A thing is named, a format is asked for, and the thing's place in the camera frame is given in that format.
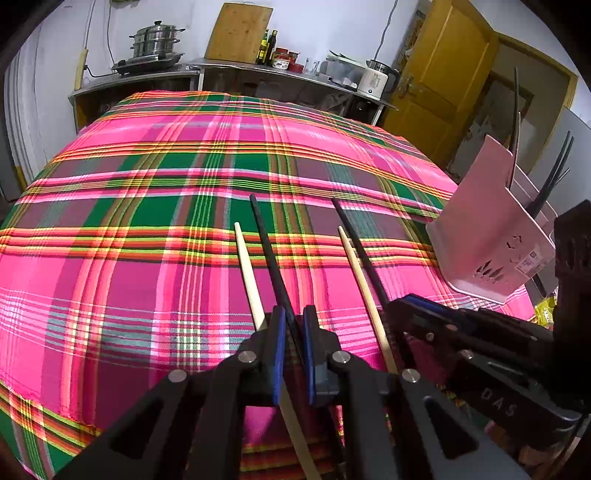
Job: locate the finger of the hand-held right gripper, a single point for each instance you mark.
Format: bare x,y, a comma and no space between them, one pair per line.
431,308
415,330

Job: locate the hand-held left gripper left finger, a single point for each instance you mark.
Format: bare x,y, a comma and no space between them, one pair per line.
278,355

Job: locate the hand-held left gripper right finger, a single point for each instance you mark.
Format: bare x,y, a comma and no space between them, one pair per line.
308,360

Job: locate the slim black chopstick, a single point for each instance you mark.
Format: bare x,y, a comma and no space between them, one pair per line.
361,251
273,263

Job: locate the pink plastic utensil basket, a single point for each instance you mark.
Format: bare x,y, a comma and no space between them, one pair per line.
480,230

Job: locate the bunch of black chopsticks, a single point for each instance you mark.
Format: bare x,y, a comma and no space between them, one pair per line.
554,173

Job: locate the beige wooden chopstick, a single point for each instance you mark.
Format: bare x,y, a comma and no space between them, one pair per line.
364,295
251,286

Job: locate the yellow packet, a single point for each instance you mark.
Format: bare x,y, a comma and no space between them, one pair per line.
547,311

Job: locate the pink green plaid tablecloth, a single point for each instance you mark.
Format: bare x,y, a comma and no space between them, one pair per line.
138,230

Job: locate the grey panel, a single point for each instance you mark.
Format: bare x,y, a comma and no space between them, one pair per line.
577,152

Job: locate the white electric kettle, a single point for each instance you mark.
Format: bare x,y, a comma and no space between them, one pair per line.
376,81

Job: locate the yellow wooden door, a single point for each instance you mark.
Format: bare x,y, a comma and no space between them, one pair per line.
438,69

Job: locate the clear glass cup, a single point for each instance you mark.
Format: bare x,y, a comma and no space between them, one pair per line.
310,67

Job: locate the steel counter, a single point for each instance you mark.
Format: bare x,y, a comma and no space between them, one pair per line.
277,74

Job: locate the red lidded jar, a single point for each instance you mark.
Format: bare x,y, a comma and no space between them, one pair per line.
292,57
280,60

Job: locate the dark oil bottle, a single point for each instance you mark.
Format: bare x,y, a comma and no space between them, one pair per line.
273,48

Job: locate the low metal stand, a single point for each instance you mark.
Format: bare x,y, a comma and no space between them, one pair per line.
134,79

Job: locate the black induction stove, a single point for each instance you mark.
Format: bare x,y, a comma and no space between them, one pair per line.
147,64

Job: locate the wooden cutting board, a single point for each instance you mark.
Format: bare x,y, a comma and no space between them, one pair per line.
238,32

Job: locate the steel steamer pot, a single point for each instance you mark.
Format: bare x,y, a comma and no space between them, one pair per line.
154,41

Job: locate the yellowish power strip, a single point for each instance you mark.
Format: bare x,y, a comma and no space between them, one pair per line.
81,67

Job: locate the white-framed glass door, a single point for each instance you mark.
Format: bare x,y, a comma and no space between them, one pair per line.
14,120

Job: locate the yellow door frame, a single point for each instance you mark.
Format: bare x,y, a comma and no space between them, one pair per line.
531,54

